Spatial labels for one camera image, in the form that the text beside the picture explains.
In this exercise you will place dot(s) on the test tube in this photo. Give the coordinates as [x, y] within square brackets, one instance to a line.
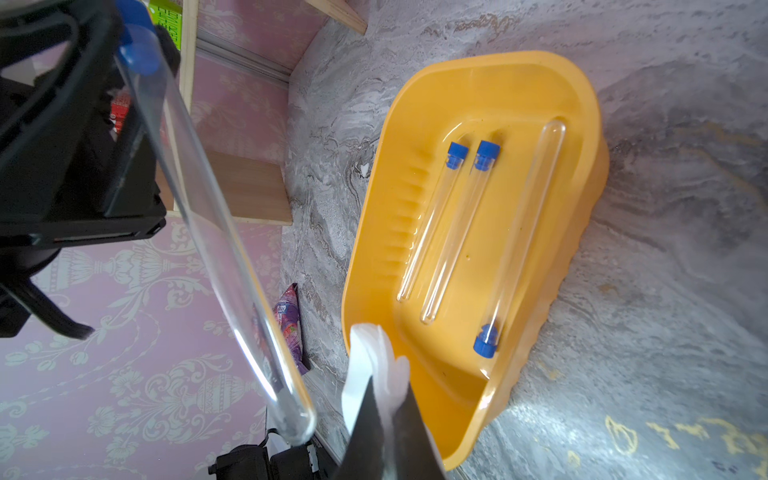
[486, 155]
[529, 206]
[158, 100]
[456, 155]

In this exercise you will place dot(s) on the yellow plastic basin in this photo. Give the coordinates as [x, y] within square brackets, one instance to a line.
[506, 99]

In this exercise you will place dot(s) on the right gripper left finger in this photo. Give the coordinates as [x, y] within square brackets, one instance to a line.
[364, 457]

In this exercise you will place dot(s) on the purple tissue pack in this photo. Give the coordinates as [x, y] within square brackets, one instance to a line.
[287, 314]

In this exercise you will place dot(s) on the red cola can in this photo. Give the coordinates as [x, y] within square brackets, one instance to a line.
[119, 108]

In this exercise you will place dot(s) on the green white juice carton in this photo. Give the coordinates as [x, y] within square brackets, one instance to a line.
[169, 14]

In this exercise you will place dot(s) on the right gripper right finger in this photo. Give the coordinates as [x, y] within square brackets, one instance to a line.
[415, 454]

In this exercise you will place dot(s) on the wooden two-tier shelf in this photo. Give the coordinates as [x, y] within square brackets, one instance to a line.
[237, 59]

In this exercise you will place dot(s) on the white wiping cloth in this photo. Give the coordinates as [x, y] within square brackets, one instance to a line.
[372, 362]

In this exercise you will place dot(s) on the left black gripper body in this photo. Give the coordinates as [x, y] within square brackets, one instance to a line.
[69, 177]

